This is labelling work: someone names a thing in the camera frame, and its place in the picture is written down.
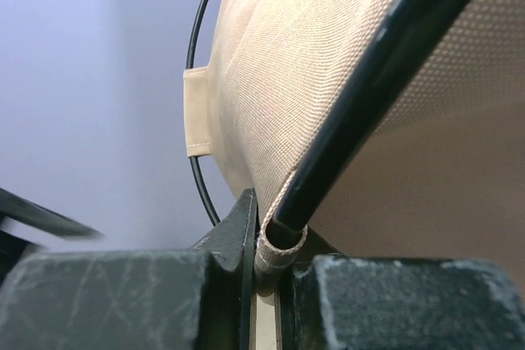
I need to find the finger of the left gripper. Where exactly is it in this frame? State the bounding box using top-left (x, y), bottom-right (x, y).
top-left (1, 189), bottom-right (102, 260)

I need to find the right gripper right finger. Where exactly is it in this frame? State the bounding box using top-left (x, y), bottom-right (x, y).
top-left (280, 254), bottom-right (524, 349)

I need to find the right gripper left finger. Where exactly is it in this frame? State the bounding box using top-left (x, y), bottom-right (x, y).
top-left (1, 189), bottom-right (258, 349)

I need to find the black tent pole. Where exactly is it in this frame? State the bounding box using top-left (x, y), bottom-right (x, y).
top-left (269, 0), bottom-right (471, 234)
top-left (183, 0), bottom-right (221, 226)

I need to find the tan black pet tent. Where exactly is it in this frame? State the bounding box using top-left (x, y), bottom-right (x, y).
top-left (205, 0), bottom-right (524, 288)

